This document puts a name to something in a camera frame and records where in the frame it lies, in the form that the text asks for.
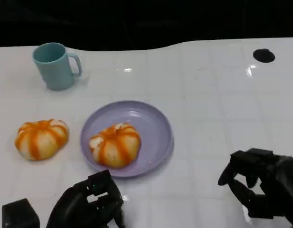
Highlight pale green mug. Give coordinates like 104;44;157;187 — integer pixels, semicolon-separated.
32;42;83;91

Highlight lilac plate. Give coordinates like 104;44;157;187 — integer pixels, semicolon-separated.
80;100;175;179

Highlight orange white toy bread roll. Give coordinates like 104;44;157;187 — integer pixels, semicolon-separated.
89;122;141;169
14;118;69;161

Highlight black curtain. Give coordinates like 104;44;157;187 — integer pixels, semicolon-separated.
0;0;293;52

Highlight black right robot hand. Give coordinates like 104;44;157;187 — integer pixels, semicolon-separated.
217;148;293;226

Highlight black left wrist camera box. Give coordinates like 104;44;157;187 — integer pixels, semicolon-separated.
1;198;40;228

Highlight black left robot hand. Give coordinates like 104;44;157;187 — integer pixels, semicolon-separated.
45;169;125;228

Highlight black table grommet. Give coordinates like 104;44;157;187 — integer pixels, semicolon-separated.
253;48;275;63

